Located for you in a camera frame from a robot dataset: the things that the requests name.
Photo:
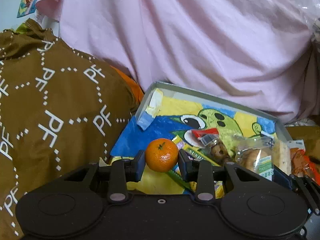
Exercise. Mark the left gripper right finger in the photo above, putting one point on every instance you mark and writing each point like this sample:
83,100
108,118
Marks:
205,190

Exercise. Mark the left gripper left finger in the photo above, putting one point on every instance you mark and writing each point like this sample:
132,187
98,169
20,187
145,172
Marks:
123,171

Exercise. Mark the yellow green biscuit packet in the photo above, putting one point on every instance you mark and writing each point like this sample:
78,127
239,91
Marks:
187,166

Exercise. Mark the red dried tofu packet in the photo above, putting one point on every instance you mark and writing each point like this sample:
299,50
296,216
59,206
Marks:
300,162

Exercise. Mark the red nut snack packet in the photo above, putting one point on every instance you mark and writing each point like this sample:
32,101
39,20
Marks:
213,146

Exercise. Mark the orange mandarin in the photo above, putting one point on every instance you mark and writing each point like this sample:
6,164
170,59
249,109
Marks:
161,155

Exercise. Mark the orange rice cracker bar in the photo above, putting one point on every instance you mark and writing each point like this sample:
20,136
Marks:
281,156

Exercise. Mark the grey tray with cartoon liner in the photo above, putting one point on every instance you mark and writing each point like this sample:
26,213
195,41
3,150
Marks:
168,113

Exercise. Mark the colourful cartoon blanket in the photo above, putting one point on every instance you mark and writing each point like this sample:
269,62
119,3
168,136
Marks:
311,137

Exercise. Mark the bread roll packet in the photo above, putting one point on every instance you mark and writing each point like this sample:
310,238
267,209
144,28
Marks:
255,154

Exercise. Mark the brown PF pillow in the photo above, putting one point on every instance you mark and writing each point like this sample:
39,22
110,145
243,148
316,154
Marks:
60,109

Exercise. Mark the pink sheet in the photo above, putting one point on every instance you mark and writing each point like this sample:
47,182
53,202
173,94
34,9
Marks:
253,52

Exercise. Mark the plastic bag of clothes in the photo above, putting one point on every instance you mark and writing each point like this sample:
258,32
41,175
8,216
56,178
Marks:
316,25

